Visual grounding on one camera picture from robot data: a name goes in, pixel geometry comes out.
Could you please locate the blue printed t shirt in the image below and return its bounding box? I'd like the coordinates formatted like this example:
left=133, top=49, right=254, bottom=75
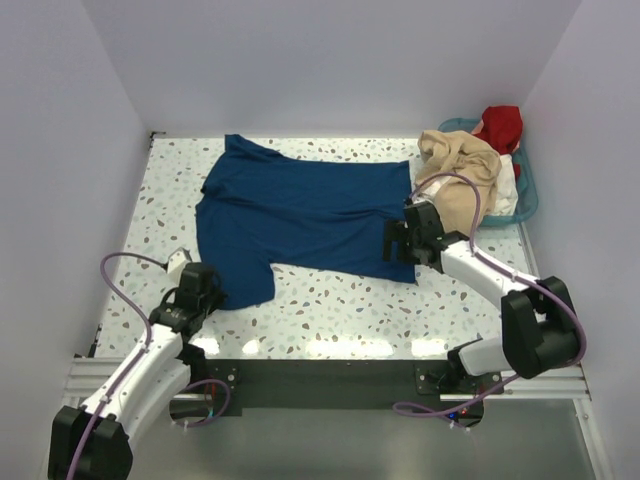
left=195, top=134, right=415, bottom=311

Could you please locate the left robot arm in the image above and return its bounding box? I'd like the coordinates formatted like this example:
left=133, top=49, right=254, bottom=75
left=47, top=262, right=232, bottom=479

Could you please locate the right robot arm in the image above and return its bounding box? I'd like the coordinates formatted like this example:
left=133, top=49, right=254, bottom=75
left=383, top=203, right=586, bottom=393

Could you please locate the white t shirt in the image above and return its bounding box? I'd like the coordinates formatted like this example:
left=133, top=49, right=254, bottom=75
left=416, top=154, right=519, bottom=216

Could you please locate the beige t shirt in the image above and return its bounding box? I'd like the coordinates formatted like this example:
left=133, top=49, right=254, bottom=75
left=414, top=130, right=501, bottom=236

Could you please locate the teal laundry basket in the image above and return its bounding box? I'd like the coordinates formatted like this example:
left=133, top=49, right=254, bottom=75
left=438, top=117, right=539, bottom=227

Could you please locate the red t shirt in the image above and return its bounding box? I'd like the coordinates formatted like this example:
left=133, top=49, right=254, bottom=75
left=471, top=105, right=524, bottom=155

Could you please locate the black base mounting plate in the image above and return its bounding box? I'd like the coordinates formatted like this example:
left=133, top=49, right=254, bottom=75
left=169, top=360, right=504, bottom=426

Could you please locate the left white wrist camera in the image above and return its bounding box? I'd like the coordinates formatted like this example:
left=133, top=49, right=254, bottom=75
left=166, top=247, right=192, bottom=276

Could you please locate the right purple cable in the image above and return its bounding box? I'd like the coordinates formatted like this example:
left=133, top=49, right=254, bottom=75
left=392, top=172, right=587, bottom=425

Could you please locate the purple cable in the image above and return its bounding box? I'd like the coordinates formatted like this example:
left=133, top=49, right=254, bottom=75
left=392, top=172, right=587, bottom=425
left=67, top=252, right=232, bottom=480

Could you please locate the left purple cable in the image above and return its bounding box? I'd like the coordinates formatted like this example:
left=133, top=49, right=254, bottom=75
left=67, top=252, right=232, bottom=480

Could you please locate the aluminium frame rail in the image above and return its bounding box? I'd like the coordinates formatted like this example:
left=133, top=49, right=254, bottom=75
left=64, top=324, right=594, bottom=401

